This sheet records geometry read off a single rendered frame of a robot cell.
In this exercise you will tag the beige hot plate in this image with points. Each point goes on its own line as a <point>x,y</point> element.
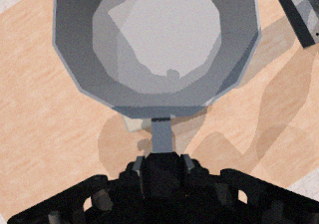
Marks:
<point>136,124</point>

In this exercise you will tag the grey frying pan with black handle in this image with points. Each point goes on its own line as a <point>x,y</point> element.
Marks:
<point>156,59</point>

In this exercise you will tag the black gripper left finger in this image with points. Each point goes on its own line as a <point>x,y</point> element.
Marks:
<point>67,207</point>

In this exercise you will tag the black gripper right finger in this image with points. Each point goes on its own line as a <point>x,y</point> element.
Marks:
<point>266,203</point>

